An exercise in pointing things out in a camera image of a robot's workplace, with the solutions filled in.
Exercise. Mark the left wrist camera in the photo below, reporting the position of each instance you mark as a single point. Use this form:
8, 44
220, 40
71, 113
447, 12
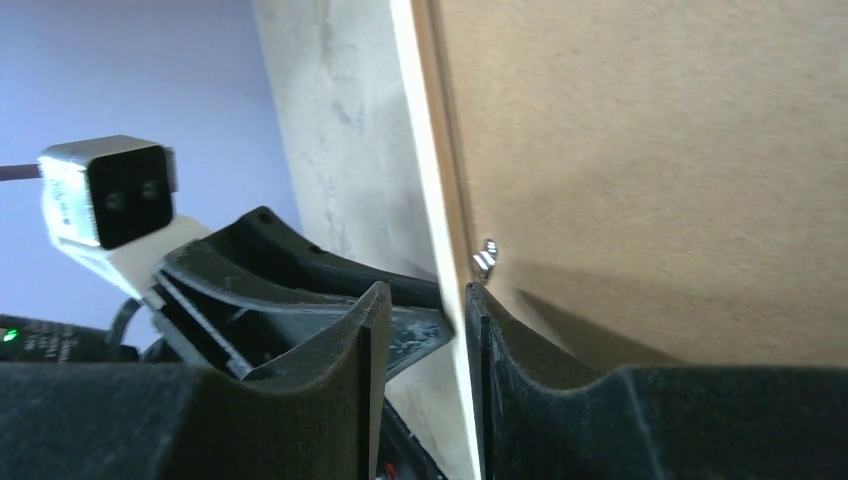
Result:
108, 204

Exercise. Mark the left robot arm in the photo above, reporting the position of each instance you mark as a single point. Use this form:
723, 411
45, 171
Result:
30, 340

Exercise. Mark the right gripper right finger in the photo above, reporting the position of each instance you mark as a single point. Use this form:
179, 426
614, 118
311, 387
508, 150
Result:
541, 413

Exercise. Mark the brown backing board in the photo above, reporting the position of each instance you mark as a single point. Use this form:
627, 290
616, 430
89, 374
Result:
665, 180

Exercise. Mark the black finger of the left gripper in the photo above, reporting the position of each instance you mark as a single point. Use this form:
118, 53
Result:
255, 289

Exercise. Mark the wooden picture frame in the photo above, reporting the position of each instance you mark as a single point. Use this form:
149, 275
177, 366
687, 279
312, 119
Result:
426, 84

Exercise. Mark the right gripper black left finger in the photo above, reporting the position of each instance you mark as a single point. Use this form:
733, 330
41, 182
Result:
312, 413

